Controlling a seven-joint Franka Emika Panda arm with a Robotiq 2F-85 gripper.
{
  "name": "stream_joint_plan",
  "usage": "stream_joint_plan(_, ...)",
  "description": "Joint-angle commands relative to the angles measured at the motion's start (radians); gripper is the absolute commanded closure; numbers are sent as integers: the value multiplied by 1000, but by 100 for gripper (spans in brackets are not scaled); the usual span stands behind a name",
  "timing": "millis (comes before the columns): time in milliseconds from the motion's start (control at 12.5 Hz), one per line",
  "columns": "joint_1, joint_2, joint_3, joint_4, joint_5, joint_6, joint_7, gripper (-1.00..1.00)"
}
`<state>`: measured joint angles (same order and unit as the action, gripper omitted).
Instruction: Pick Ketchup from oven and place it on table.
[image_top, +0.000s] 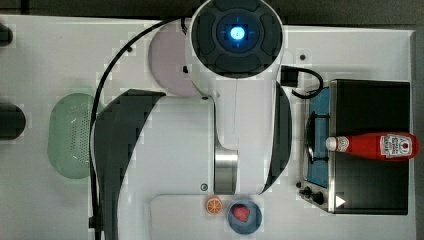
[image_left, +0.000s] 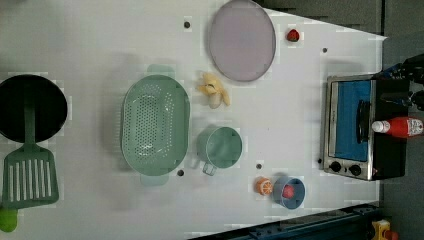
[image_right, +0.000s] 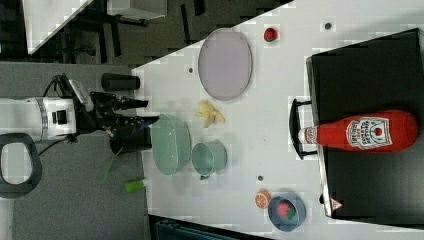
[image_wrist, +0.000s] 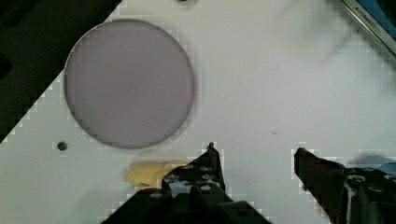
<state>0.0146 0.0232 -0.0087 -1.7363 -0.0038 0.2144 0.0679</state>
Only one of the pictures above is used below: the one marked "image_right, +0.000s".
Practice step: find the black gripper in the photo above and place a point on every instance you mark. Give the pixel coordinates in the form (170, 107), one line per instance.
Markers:
(104, 115)

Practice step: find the red plush ketchup bottle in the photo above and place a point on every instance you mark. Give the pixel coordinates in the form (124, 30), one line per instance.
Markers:
(384, 131)

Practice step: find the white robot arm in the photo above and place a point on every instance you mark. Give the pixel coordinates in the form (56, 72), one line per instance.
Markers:
(27, 122)

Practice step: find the green plastic colander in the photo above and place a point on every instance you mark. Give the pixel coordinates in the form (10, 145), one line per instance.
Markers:
(171, 144)

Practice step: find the green marker object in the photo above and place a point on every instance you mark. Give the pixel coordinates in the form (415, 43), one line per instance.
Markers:
(135, 185)

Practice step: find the yellow toy banana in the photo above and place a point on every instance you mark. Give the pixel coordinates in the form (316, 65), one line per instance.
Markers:
(208, 113)

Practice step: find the green metal cup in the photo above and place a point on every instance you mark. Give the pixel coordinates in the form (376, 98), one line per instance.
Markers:
(208, 158)

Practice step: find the round purple plate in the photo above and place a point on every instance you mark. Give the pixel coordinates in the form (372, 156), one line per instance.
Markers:
(225, 64)

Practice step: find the dark blue crate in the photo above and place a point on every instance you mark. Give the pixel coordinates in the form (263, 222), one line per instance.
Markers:
(174, 231)

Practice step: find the white table in background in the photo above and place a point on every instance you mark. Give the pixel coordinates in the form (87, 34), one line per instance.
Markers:
(44, 18)

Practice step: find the toy orange slice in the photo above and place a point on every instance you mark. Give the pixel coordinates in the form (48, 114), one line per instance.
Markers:
(262, 198)

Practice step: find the red toy strawberry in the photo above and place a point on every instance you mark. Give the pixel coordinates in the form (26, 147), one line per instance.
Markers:
(270, 35)

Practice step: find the strawberry inside blue bowl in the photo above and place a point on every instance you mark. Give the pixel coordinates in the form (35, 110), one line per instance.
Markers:
(286, 210)

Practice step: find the blue bowl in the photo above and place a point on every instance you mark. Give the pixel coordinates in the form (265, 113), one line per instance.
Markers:
(280, 222)

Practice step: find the black cylinder upper table mount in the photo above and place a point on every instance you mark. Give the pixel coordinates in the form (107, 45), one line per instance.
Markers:
(119, 82)

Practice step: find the black oven door handle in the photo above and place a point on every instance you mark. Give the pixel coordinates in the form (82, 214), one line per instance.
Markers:
(295, 127)

